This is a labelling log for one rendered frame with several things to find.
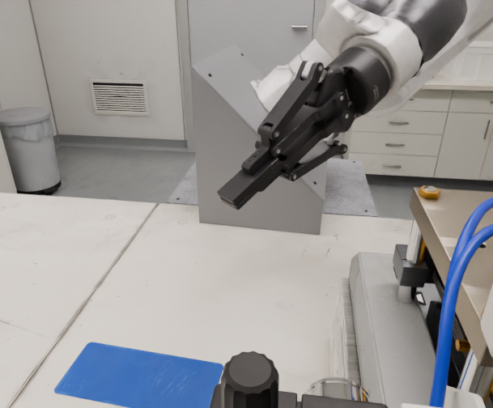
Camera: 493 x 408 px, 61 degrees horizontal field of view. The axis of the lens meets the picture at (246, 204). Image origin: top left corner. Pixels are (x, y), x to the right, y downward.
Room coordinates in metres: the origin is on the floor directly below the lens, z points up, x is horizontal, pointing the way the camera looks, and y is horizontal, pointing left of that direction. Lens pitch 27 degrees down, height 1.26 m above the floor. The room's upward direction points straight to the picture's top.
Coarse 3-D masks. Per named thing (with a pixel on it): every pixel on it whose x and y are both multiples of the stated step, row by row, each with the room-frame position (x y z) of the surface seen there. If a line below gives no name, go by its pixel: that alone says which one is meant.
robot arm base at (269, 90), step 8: (296, 56) 1.08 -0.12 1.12; (288, 64) 1.08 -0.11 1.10; (296, 64) 1.05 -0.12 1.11; (272, 72) 1.09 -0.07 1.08; (280, 72) 1.07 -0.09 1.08; (288, 72) 1.06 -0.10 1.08; (296, 72) 1.04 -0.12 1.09; (256, 80) 1.13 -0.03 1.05; (264, 80) 1.09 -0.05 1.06; (272, 80) 1.07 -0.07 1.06; (280, 80) 1.06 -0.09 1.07; (288, 80) 1.04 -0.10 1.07; (256, 88) 1.09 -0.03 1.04; (264, 88) 1.07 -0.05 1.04; (272, 88) 1.06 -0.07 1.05; (280, 88) 1.04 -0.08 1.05; (264, 96) 1.05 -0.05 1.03; (272, 96) 1.04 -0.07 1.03; (280, 96) 1.04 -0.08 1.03; (264, 104) 1.04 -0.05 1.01; (272, 104) 1.03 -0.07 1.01
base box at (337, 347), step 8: (336, 312) 0.46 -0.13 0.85; (336, 320) 0.45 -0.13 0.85; (336, 328) 0.44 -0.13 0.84; (336, 336) 0.43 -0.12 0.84; (336, 344) 0.42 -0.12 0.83; (344, 344) 0.36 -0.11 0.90; (336, 352) 0.41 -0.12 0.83; (344, 352) 0.35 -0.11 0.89; (336, 360) 0.40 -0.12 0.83; (344, 360) 0.34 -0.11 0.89; (336, 368) 0.39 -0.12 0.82; (344, 368) 0.33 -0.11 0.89; (336, 376) 0.37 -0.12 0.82; (344, 376) 0.32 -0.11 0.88
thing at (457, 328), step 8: (440, 280) 0.30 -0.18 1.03; (440, 288) 0.30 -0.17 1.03; (440, 296) 0.29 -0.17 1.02; (456, 320) 0.25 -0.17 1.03; (456, 328) 0.25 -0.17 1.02; (464, 336) 0.24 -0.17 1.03; (456, 344) 0.21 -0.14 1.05; (464, 344) 0.21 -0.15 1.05; (464, 352) 0.23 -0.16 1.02; (488, 400) 0.18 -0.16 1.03
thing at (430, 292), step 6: (420, 288) 0.37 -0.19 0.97; (426, 288) 0.37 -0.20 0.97; (432, 288) 0.37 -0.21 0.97; (426, 294) 0.36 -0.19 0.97; (432, 294) 0.36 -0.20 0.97; (438, 294) 0.36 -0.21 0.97; (426, 300) 0.35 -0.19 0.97; (438, 300) 0.35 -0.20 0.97; (420, 306) 0.34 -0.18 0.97; (426, 306) 0.34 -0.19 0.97; (426, 312) 0.33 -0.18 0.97; (426, 324) 0.31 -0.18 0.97; (432, 342) 0.29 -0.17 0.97
